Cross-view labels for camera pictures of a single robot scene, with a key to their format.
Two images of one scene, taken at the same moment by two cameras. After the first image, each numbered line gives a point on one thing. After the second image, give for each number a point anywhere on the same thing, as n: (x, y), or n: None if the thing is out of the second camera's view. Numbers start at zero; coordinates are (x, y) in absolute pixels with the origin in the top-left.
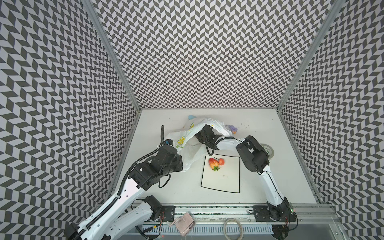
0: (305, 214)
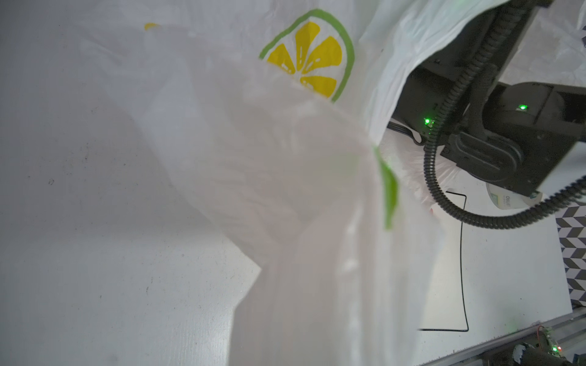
0: (569, 330)
